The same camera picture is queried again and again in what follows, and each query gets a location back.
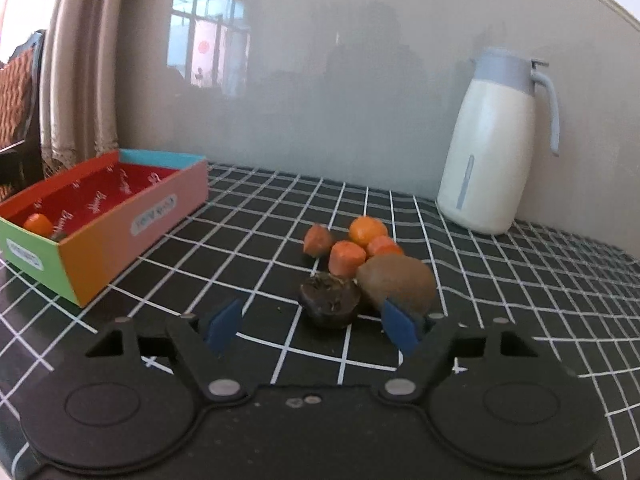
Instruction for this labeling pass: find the brown kiwi fruit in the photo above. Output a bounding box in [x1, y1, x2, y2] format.
[356, 254, 437, 314]

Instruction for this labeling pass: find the large orange tangerine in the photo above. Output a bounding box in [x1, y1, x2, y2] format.
[23, 214, 54, 238]

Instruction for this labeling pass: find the dark passion fruit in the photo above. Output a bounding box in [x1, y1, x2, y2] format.
[298, 272, 361, 330]
[51, 231, 67, 243]

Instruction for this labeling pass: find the carrot piece right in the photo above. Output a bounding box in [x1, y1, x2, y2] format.
[366, 235, 404, 258]

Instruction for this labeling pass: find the carrot piece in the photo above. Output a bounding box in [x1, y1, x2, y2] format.
[303, 223, 334, 259]
[328, 240, 368, 278]
[366, 235, 404, 258]

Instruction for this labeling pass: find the carrot piece middle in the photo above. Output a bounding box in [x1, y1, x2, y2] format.
[328, 240, 368, 278]

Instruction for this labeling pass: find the small orange tangerine back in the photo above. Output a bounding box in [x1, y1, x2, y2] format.
[348, 216, 388, 247]

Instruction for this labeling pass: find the carrot piece left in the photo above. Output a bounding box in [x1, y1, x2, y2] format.
[303, 223, 334, 259]

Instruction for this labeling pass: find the black white checked tablecloth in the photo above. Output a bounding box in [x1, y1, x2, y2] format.
[1, 162, 639, 479]

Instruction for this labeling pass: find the colourful cardboard box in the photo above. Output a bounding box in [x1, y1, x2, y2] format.
[1, 150, 208, 308]

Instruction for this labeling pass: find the white thermos jug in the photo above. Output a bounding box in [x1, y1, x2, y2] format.
[436, 48, 560, 235]

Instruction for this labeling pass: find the wooden chair orange cushion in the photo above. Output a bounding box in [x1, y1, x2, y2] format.
[1, 30, 44, 200]

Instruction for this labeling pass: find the beige curtain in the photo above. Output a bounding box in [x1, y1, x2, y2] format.
[39, 0, 122, 178]

